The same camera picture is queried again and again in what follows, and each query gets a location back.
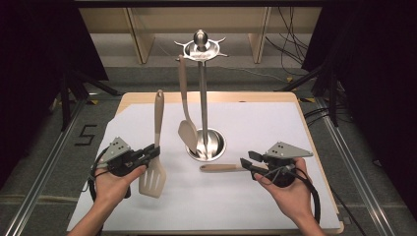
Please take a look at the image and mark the steel utensil rack stand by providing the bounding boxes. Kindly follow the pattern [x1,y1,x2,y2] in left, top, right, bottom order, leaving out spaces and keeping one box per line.
[173,29,230,163]

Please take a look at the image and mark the black floor cables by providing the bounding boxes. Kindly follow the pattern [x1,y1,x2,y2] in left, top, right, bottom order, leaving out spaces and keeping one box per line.
[303,103,354,128]

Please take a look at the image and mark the thin grey floor cable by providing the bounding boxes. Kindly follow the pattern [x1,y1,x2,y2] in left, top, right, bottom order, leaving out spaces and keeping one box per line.
[215,64,290,84]

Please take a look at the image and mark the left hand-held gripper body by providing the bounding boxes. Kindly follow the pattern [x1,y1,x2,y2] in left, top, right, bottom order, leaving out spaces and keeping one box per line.
[96,136,148,200]

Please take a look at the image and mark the aluminium floor rail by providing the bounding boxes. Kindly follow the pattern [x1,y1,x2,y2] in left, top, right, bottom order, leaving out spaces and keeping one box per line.
[3,97,90,236]
[315,97,399,236]

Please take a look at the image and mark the hanging black cables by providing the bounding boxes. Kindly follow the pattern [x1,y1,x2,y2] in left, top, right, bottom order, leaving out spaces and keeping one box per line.
[265,7,313,77]

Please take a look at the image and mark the person's left hand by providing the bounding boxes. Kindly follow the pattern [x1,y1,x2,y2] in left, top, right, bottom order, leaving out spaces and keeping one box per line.
[93,164,148,207]

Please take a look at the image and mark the wooden shelf unit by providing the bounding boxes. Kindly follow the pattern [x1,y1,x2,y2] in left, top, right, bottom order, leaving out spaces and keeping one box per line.
[78,7,323,65]

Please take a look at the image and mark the beige perforated skimmer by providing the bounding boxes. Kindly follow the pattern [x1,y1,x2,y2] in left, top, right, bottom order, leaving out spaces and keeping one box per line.
[199,162,264,174]

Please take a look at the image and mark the beige solid turner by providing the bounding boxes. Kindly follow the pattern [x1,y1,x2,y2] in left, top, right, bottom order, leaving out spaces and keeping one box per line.
[177,54,200,155]

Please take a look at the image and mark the dark curtain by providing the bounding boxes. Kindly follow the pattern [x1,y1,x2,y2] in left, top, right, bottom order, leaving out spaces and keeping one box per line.
[0,0,110,193]
[300,0,417,212]

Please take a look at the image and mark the black tripod stand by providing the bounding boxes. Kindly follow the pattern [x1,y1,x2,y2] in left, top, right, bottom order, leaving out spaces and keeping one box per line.
[58,69,123,132]
[277,61,341,128]

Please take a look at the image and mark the beige slotted spatula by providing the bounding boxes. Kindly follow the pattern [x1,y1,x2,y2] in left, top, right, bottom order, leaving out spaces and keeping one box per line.
[138,88,167,200]

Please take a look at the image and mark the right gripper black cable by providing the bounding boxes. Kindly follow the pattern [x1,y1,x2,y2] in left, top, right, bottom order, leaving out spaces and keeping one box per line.
[278,166,322,224]

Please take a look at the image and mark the person's right hand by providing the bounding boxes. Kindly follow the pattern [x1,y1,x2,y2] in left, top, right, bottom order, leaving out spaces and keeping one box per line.
[254,157,312,224]

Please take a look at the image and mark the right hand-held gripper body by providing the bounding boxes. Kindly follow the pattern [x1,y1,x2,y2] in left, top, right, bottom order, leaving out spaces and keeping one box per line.
[262,141,315,189]

